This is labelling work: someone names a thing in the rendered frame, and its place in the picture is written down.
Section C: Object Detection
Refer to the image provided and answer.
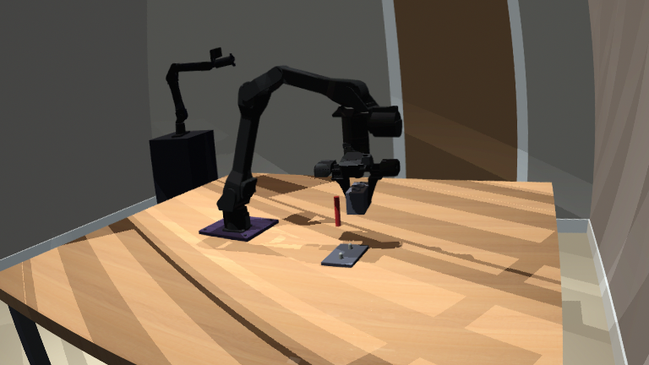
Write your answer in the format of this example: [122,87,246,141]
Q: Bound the dark red peg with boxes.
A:
[334,196,341,226]

